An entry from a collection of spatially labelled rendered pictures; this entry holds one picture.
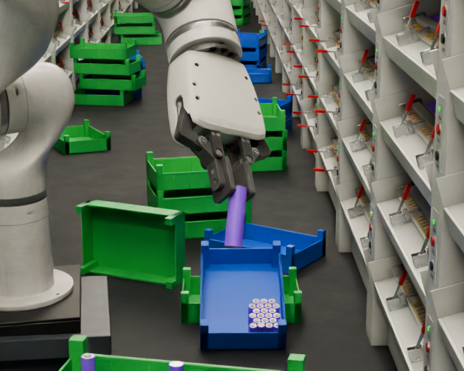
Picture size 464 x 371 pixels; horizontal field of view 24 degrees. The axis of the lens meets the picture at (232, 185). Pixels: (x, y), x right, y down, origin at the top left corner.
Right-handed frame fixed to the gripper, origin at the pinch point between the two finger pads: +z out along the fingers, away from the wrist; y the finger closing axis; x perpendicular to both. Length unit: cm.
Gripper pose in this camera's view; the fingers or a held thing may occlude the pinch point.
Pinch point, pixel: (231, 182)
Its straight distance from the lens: 112.9
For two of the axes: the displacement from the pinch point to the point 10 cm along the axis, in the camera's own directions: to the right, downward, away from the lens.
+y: -8.0, -1.5, -5.8
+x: 5.7, -4.9, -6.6
